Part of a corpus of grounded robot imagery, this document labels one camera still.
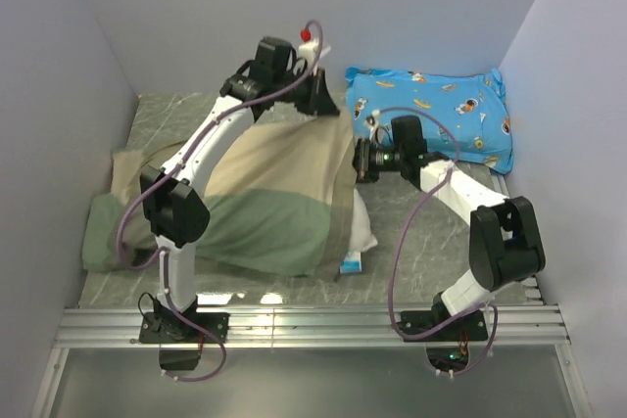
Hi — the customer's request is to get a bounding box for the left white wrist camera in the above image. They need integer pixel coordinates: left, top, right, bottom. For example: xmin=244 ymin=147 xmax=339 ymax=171
xmin=298 ymin=28 xmax=331 ymax=70

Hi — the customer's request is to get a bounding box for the aluminium mounting rail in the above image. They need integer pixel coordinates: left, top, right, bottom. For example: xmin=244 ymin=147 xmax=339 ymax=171
xmin=53 ymin=305 xmax=570 ymax=348

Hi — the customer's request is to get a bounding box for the white pillow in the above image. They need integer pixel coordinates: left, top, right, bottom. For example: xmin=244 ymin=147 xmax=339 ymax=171
xmin=343 ymin=188 xmax=378 ymax=263

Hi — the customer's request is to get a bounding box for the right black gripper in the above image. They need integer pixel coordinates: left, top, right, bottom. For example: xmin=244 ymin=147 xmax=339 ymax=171
xmin=332 ymin=137 xmax=405 ymax=183

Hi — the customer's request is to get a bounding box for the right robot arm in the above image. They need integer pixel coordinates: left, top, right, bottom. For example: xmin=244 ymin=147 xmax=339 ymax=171
xmin=353 ymin=111 xmax=546 ymax=340

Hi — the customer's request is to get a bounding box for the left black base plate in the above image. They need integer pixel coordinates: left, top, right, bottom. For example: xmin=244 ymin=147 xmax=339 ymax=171
xmin=137 ymin=292 xmax=230 ymax=383

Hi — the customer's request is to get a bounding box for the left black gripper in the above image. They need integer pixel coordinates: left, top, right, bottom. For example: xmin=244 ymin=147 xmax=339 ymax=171
xmin=274 ymin=67 xmax=342 ymax=117

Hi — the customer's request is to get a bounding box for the blue cartoon print pillow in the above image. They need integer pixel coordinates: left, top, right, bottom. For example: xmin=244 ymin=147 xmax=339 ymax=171
xmin=345 ymin=67 xmax=514 ymax=174

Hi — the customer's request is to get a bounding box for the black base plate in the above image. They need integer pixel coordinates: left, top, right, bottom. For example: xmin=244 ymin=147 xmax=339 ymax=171
xmin=137 ymin=292 xmax=230 ymax=383
xmin=391 ymin=308 xmax=490 ymax=374

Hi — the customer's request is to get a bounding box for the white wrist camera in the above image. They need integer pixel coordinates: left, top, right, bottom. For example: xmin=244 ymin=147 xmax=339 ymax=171
xmin=298 ymin=28 xmax=331 ymax=70
xmin=365 ymin=110 xmax=392 ymax=146

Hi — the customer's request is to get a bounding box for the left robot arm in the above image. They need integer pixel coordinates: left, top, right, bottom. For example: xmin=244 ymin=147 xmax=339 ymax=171
xmin=140 ymin=30 xmax=339 ymax=342

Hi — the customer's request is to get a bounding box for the right side aluminium rail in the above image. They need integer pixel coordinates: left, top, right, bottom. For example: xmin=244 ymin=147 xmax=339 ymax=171
xmin=491 ymin=170 xmax=546 ymax=305

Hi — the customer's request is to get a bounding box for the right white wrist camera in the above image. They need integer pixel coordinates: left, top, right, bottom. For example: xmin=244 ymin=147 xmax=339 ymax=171
xmin=365 ymin=110 xmax=392 ymax=146

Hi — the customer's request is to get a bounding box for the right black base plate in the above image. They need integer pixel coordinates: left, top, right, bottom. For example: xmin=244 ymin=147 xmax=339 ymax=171
xmin=391 ymin=308 xmax=490 ymax=374

